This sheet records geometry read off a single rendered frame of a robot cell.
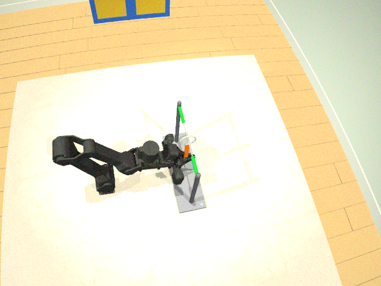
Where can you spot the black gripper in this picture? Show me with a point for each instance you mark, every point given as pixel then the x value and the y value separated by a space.
pixel 179 161

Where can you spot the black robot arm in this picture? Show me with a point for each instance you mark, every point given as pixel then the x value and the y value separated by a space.
pixel 127 162

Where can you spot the orange handle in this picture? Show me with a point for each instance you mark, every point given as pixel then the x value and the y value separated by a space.
pixel 186 151

